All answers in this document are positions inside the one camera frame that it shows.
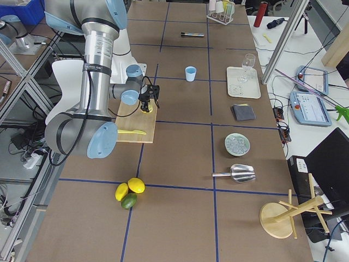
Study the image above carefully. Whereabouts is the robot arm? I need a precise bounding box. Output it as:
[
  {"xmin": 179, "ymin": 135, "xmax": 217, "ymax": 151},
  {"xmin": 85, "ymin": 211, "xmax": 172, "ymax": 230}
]
[
  {"xmin": 1, "ymin": 15, "xmax": 34, "ymax": 50},
  {"xmin": 44, "ymin": 1, "xmax": 160, "ymax": 159}
]

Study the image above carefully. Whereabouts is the yellow lemon left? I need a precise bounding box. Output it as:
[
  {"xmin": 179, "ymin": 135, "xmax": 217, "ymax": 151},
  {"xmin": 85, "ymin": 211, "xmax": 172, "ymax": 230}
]
[{"xmin": 115, "ymin": 183, "xmax": 129, "ymax": 201}]

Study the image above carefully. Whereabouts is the folded dark umbrella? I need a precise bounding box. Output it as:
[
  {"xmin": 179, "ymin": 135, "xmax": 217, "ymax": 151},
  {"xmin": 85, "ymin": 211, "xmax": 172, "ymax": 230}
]
[{"xmin": 267, "ymin": 17, "xmax": 287, "ymax": 29}]

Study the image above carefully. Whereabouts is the black laptop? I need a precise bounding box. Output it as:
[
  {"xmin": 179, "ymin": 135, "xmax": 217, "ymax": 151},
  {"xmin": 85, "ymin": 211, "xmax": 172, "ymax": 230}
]
[{"xmin": 287, "ymin": 128, "xmax": 348, "ymax": 229}]

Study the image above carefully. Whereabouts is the wooden cup tree stand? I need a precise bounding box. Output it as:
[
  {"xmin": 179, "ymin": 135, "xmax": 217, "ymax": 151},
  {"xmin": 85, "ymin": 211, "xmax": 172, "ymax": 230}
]
[{"xmin": 260, "ymin": 173, "xmax": 332, "ymax": 239}]

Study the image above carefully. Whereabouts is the yellow lemon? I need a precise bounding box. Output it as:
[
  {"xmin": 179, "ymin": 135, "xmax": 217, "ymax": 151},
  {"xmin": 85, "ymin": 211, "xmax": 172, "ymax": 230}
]
[
  {"xmin": 127, "ymin": 177, "xmax": 146, "ymax": 194},
  {"xmin": 115, "ymin": 183, "xmax": 129, "ymax": 201}
]

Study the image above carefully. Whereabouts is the wine glass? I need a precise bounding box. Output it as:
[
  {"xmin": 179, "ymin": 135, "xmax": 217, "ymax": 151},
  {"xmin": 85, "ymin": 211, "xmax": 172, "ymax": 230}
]
[{"xmin": 238, "ymin": 53, "xmax": 256, "ymax": 83}]

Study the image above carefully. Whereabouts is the reacher grabber tool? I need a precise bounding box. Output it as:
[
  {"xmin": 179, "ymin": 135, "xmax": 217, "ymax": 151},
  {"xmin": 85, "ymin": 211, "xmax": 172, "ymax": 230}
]
[{"xmin": 275, "ymin": 69, "xmax": 349, "ymax": 122}]

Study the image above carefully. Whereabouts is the aluminium frame post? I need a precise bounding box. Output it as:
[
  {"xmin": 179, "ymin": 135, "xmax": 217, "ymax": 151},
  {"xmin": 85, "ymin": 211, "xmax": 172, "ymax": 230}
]
[{"xmin": 261, "ymin": 0, "xmax": 309, "ymax": 85}]

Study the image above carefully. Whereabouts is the blue plastic cup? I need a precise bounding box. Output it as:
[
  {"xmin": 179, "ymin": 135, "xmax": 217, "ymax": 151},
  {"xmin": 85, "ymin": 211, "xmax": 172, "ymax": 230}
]
[{"xmin": 185, "ymin": 66, "xmax": 197, "ymax": 82}]

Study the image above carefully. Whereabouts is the pink plastic cup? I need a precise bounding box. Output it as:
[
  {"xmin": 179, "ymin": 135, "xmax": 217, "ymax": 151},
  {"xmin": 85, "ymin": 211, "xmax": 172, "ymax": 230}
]
[{"xmin": 209, "ymin": 0, "xmax": 216, "ymax": 11}]

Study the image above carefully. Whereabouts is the grey folded cloth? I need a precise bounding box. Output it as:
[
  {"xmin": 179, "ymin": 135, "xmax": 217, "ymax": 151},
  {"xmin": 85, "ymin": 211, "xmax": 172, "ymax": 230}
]
[{"xmin": 231, "ymin": 104, "xmax": 256, "ymax": 121}]

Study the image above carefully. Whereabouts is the steel muddler black tip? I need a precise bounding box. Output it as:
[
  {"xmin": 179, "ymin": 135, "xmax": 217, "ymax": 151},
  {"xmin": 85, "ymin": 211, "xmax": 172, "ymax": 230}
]
[{"xmin": 180, "ymin": 32, "xmax": 204, "ymax": 38}]

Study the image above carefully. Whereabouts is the yellow plastic cup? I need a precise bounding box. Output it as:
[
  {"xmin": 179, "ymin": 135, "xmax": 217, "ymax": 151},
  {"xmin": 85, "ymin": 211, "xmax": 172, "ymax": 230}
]
[{"xmin": 223, "ymin": 0, "xmax": 234, "ymax": 16}]

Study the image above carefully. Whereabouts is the red bottle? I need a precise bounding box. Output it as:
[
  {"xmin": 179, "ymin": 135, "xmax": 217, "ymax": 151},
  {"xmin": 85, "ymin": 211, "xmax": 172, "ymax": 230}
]
[{"xmin": 253, "ymin": 1, "xmax": 268, "ymax": 28}]

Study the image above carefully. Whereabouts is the teach pendant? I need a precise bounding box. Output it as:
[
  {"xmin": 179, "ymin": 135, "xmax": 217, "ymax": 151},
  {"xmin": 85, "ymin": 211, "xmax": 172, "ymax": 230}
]
[
  {"xmin": 290, "ymin": 91, "xmax": 332, "ymax": 127},
  {"xmin": 295, "ymin": 65, "xmax": 329, "ymax": 96}
]

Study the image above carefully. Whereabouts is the wooden cutting board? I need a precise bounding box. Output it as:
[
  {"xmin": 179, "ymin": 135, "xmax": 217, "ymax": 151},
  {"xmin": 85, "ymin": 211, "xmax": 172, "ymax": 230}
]
[{"xmin": 115, "ymin": 99, "xmax": 157, "ymax": 144}]

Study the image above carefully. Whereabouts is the yellow plastic knife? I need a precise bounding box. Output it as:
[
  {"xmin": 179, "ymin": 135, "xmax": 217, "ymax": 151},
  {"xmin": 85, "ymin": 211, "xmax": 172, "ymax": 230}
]
[{"xmin": 118, "ymin": 129, "xmax": 147, "ymax": 135}]

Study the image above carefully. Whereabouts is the cream bear tray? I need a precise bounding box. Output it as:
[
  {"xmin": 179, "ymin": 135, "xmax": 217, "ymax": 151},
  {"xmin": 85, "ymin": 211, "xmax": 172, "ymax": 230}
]
[{"xmin": 226, "ymin": 67, "xmax": 261, "ymax": 99}]

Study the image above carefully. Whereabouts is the white plastic cup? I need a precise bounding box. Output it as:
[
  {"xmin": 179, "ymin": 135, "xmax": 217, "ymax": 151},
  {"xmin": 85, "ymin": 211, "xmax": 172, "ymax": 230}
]
[{"xmin": 215, "ymin": 1, "xmax": 224, "ymax": 14}]

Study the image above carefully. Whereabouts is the black power strip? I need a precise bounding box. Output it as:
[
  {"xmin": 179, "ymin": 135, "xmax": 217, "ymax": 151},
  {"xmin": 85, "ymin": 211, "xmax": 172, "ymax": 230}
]
[{"xmin": 273, "ymin": 106, "xmax": 291, "ymax": 144}]

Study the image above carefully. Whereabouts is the green bowl of ice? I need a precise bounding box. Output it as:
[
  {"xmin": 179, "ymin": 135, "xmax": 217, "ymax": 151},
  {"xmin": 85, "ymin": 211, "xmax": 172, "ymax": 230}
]
[{"xmin": 224, "ymin": 133, "xmax": 250, "ymax": 157}]

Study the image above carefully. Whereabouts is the yellow plastic spoon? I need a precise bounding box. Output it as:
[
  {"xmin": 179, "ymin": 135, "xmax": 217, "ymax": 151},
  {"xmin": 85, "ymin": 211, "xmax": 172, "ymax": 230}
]
[{"xmin": 263, "ymin": 34, "xmax": 272, "ymax": 43}]

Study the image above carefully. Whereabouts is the steel ice scoop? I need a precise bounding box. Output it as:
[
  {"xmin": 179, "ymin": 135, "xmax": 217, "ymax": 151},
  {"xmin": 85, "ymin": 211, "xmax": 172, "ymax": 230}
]
[{"xmin": 212, "ymin": 164, "xmax": 256, "ymax": 183}]

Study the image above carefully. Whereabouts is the near teach pendant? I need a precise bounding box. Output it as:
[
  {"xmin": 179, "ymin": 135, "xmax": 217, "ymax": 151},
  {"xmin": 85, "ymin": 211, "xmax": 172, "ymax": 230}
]
[{"xmin": 290, "ymin": 91, "xmax": 332, "ymax": 127}]

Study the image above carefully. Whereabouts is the green lime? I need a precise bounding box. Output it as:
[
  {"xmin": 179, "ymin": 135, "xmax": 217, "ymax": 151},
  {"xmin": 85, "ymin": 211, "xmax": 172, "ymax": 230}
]
[{"xmin": 121, "ymin": 193, "xmax": 137, "ymax": 210}]

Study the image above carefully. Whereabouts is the white wire cup rack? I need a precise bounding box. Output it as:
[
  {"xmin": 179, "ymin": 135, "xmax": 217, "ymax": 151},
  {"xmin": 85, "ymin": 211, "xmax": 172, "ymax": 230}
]
[{"xmin": 207, "ymin": 4, "xmax": 235, "ymax": 25}]

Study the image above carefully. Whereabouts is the far teach pendant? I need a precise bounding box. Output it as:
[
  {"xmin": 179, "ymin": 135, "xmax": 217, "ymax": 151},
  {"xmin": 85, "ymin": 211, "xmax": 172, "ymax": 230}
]
[{"xmin": 295, "ymin": 65, "xmax": 329, "ymax": 96}]

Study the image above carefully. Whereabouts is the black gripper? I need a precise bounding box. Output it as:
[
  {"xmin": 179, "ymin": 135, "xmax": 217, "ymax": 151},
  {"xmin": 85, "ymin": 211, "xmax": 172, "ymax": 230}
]
[{"xmin": 139, "ymin": 85, "xmax": 160, "ymax": 112}]

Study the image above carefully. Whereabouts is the yellow lemon right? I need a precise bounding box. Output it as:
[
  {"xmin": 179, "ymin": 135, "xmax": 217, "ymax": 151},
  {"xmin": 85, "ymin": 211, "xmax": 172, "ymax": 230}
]
[{"xmin": 127, "ymin": 177, "xmax": 146, "ymax": 194}]

